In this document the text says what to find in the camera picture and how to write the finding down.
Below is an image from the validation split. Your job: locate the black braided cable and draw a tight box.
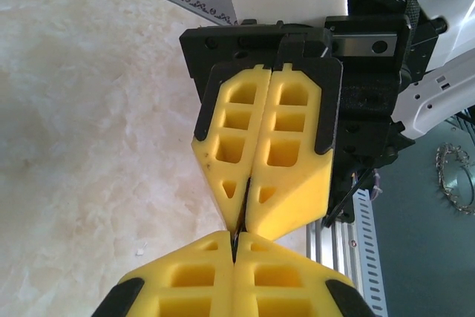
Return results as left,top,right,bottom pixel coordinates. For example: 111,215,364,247
402,0,422,84

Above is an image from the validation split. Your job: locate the slotted grey cable duct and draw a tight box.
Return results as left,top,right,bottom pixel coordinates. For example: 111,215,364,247
348,186,389,317

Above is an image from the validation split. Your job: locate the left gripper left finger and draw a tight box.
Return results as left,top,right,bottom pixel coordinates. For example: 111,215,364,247
94,230,238,317

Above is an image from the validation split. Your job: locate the metal key holder with rings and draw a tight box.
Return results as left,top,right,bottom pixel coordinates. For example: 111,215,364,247
434,141,475,215

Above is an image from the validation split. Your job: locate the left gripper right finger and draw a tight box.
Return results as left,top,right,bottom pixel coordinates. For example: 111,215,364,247
233,232,376,317

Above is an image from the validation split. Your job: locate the grey metal sheet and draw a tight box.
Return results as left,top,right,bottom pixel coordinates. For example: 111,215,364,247
370,108,475,317

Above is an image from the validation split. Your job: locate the aluminium mounting rail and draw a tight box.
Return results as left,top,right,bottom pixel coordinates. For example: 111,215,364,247
304,216,357,317

